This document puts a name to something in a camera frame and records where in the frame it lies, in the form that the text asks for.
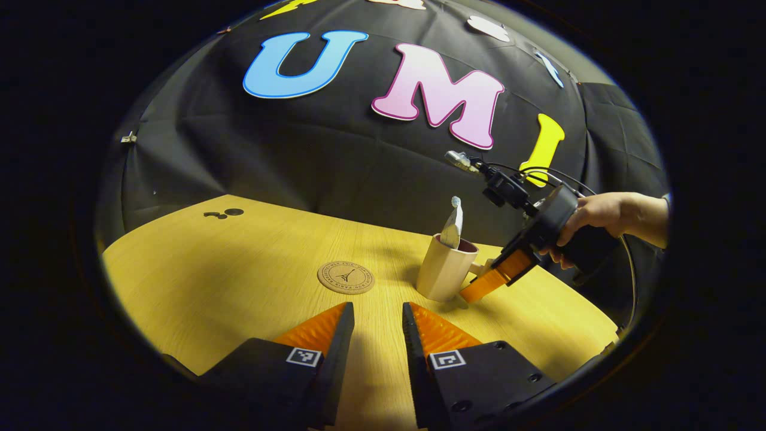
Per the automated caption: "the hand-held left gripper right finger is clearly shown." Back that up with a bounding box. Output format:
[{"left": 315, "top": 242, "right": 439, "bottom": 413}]
[{"left": 402, "top": 301, "right": 558, "bottom": 430}]

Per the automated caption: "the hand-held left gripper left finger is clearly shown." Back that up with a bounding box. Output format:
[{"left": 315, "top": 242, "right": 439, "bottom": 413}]
[{"left": 197, "top": 301, "right": 355, "bottom": 430}]

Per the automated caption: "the beige cup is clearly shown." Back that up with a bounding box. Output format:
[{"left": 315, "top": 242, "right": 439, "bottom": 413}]
[{"left": 416, "top": 233, "right": 497, "bottom": 303}]

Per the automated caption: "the white toothpaste tube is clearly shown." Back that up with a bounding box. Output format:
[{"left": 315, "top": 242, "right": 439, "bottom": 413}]
[{"left": 440, "top": 196, "right": 464, "bottom": 250}]

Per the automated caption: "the round cork coaster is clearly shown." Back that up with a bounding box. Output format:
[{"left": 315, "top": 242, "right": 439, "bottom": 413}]
[{"left": 317, "top": 260, "right": 376, "bottom": 295}]

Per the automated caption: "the yellow wooden desktop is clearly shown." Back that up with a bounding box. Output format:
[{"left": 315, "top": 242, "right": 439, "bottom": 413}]
[{"left": 102, "top": 193, "right": 620, "bottom": 430}]

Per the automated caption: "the black backdrop cloth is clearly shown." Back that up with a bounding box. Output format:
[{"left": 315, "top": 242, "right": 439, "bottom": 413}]
[{"left": 96, "top": 0, "right": 670, "bottom": 312}]

